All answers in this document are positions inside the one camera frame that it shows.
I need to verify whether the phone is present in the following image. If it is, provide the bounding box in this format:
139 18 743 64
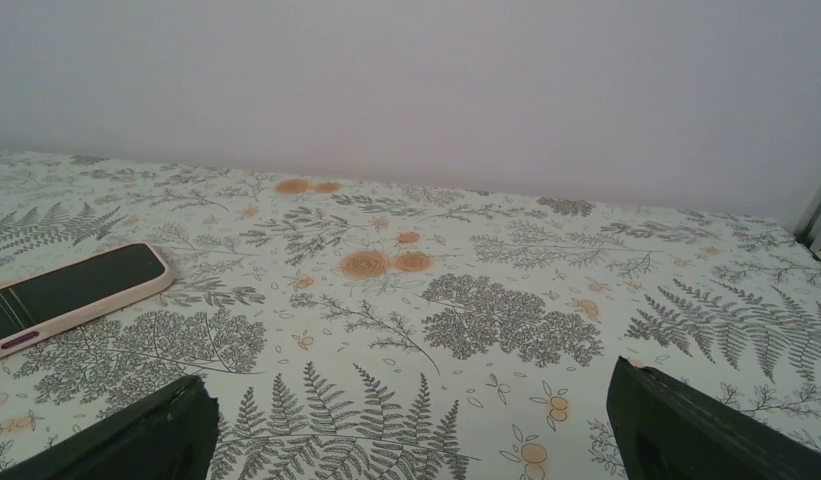
0 242 174 360

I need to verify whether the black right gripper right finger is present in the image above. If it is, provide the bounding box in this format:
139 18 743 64
606 357 821 479

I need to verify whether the floral patterned table mat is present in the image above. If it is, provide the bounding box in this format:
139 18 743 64
0 150 821 479

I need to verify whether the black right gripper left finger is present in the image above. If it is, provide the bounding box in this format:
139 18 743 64
0 375 220 479

